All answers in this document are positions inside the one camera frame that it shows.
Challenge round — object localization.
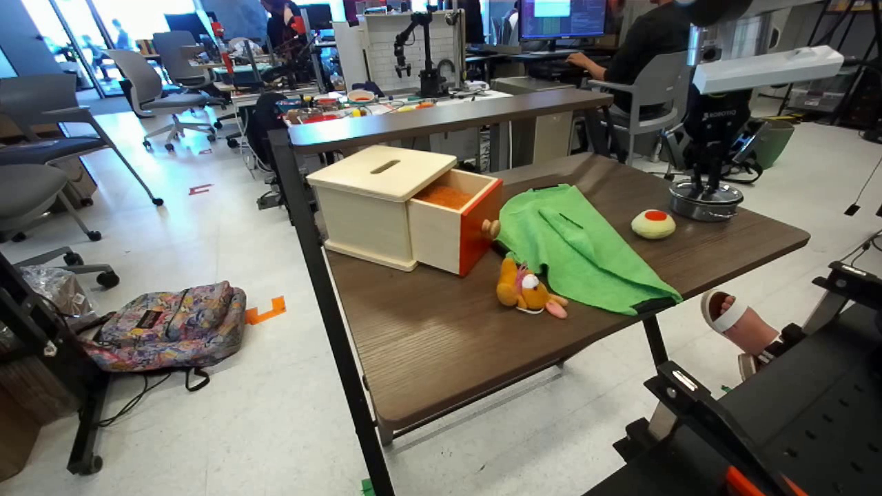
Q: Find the colourful patterned backpack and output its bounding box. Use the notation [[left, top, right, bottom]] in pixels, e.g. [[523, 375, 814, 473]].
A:
[[78, 279, 252, 394]]

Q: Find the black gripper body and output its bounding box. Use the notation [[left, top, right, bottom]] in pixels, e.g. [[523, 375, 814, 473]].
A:
[[684, 86, 759, 167]]

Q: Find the seated person black shirt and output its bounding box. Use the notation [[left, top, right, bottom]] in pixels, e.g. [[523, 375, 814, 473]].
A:
[[562, 0, 699, 93]]

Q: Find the silver steel pot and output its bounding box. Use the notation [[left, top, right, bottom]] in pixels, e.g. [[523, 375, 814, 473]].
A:
[[669, 191, 744, 225]]

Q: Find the pink and white cup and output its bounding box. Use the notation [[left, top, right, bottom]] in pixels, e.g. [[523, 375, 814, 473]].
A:
[[699, 290, 783, 357]]

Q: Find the silver pot lid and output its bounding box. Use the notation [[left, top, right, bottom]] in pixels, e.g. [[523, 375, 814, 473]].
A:
[[666, 173, 748, 207]]

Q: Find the green cloth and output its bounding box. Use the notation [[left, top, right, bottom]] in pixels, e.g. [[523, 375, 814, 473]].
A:
[[494, 181, 687, 320]]

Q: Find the computer monitor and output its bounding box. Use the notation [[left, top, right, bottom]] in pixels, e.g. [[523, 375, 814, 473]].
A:
[[515, 0, 613, 47]]

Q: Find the orange plush toy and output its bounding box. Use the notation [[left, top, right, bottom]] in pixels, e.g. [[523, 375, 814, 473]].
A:
[[494, 253, 571, 323]]

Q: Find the white display board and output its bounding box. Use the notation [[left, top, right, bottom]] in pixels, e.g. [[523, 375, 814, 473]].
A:
[[331, 7, 468, 93]]

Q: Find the black metal stand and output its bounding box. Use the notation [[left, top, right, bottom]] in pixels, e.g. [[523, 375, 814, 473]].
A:
[[0, 250, 108, 480]]

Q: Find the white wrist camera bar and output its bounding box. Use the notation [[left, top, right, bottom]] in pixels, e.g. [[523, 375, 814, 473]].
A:
[[690, 42, 847, 97]]

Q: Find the grey office chair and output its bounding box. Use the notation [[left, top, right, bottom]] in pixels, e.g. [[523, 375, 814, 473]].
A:
[[108, 31, 242, 153], [586, 50, 695, 167], [0, 72, 167, 291]]

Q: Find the black perforated mounting platform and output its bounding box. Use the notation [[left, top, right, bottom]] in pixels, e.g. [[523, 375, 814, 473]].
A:
[[586, 232, 882, 496]]

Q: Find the brown wooden table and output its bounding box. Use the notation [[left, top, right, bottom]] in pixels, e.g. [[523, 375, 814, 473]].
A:
[[315, 148, 814, 448]]

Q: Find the white cluttered table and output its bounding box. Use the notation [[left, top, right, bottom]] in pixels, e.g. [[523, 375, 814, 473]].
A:
[[274, 80, 513, 130]]

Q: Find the wooden box with red drawer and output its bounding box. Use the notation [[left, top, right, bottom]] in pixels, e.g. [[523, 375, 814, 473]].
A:
[[305, 142, 506, 279]]

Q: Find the green bin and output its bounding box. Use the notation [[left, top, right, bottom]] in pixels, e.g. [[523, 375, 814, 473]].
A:
[[749, 119, 800, 173]]

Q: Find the long brown desk black frame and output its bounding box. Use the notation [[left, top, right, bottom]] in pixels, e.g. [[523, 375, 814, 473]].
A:
[[267, 82, 591, 496]]

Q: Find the yellow round toy red top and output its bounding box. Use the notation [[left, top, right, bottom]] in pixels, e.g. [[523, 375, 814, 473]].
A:
[[629, 207, 681, 244]]

